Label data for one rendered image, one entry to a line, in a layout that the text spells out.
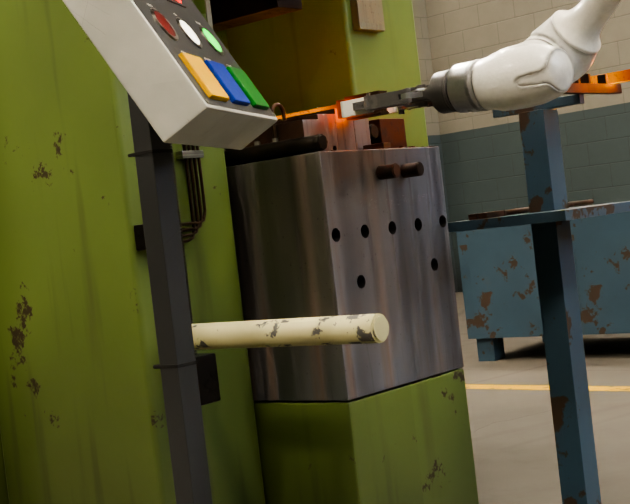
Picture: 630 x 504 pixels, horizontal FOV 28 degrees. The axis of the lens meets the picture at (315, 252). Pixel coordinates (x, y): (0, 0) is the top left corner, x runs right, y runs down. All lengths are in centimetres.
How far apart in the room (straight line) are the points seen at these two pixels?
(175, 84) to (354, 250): 68
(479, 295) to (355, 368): 416
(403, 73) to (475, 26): 894
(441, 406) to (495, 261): 388
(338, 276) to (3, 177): 66
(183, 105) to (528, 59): 67
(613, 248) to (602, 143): 499
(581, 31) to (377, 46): 64
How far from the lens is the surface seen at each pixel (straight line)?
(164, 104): 171
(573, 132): 1111
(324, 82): 271
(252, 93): 193
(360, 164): 231
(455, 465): 252
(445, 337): 249
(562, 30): 224
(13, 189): 238
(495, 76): 214
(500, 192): 1158
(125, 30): 174
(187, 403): 189
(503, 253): 629
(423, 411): 242
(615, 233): 600
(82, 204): 224
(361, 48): 270
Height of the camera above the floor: 79
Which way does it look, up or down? 1 degrees down
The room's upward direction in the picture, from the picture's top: 7 degrees counter-clockwise
